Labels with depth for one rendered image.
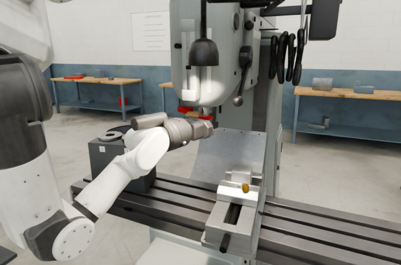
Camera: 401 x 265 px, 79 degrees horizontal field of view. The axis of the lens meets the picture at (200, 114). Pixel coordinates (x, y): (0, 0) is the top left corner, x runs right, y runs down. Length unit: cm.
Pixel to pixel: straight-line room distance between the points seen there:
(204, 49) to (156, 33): 530
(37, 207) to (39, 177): 5
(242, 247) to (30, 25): 67
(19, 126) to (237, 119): 91
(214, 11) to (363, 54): 444
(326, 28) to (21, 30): 81
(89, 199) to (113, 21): 613
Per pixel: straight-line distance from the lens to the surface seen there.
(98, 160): 101
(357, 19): 501
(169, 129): 65
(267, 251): 82
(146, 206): 91
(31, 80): 41
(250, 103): 113
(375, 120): 519
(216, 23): 67
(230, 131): 117
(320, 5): 93
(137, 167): 59
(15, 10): 54
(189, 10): 70
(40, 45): 52
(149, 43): 593
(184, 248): 91
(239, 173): 80
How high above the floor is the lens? 147
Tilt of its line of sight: 14 degrees down
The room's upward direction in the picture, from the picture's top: straight up
